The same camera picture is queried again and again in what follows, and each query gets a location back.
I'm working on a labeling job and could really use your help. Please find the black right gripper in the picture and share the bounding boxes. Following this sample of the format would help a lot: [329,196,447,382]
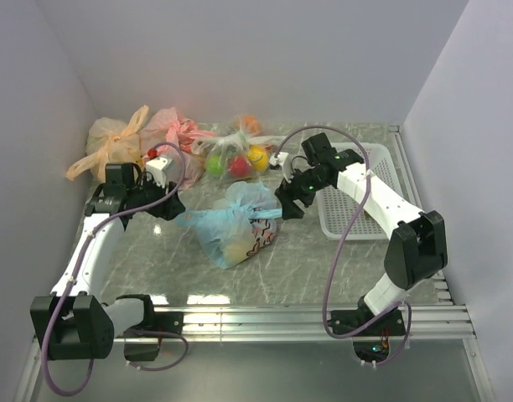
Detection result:
[275,163,329,221]

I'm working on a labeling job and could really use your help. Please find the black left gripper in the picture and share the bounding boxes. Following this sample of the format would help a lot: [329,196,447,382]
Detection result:
[127,171,185,220]

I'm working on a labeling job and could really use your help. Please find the light blue plastic bag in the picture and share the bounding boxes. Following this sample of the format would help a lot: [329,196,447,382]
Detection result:
[176,182,282,269]

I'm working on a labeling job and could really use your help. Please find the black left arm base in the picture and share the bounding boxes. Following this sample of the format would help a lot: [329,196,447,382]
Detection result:
[123,311,189,367]

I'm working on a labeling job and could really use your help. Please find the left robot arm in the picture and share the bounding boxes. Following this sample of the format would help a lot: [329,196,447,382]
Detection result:
[30,157,185,362]

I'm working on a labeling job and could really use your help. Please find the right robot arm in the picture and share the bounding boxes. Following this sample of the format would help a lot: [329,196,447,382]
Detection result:
[269,126,448,335]

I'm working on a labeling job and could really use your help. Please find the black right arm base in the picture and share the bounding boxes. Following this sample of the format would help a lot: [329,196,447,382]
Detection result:
[327,307,412,368]

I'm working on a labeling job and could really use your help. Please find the green fake fruit in bag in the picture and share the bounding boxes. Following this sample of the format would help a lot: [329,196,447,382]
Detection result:
[205,155,224,177]

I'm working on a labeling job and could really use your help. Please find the yellow smiley fruit in bag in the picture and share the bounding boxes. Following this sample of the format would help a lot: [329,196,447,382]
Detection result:
[246,146,269,172]

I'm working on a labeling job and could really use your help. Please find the red fake fruit in bag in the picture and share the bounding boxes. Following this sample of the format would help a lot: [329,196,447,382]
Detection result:
[228,157,251,178]

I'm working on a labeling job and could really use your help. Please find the clear plastic bag with fruits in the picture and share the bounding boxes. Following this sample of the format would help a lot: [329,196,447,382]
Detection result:
[191,115,283,182]

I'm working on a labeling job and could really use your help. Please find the pink plastic bag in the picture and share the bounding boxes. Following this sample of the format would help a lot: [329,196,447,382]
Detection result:
[140,107,216,190]

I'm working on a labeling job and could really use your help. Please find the beige plastic bag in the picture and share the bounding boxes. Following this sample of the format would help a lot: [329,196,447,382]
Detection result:
[65,106,149,183]

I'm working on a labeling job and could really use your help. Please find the white plastic basket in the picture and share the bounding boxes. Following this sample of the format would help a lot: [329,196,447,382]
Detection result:
[316,142,403,241]

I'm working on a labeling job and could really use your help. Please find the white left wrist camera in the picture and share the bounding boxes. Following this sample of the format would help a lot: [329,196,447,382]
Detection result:
[145,156,173,188]

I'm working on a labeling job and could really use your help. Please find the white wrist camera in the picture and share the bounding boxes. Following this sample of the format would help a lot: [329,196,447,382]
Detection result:
[269,152,294,183]
[145,156,173,188]

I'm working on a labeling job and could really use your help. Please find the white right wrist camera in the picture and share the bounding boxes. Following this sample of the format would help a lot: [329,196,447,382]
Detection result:
[269,152,294,183]

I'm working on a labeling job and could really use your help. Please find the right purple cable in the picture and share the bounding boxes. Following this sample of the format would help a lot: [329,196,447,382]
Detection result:
[275,125,412,368]

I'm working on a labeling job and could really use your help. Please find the aluminium mounting rail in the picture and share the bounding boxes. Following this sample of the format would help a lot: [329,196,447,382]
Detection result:
[155,305,476,343]

